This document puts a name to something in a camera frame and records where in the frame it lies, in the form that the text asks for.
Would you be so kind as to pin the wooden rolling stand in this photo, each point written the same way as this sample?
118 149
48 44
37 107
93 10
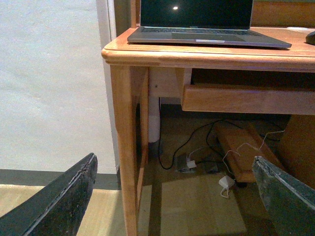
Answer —
241 146

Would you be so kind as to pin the grey laptop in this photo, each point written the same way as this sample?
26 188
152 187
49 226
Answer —
209 22

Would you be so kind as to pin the floor power strip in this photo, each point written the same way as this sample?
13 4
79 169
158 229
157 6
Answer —
184 164

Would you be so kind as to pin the dark grey wireless mouse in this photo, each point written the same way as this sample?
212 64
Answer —
310 38

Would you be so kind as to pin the wooden desk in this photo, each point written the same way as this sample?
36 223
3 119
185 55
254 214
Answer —
139 71

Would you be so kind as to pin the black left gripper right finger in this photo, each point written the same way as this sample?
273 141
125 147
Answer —
289 202

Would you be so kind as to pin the wooden keyboard tray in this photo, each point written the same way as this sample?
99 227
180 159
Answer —
246 99

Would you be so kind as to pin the white power adapter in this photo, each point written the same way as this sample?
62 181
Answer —
226 183

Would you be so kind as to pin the white pipe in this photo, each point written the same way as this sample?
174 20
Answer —
154 126

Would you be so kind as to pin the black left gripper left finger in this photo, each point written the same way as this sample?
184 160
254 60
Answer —
58 208

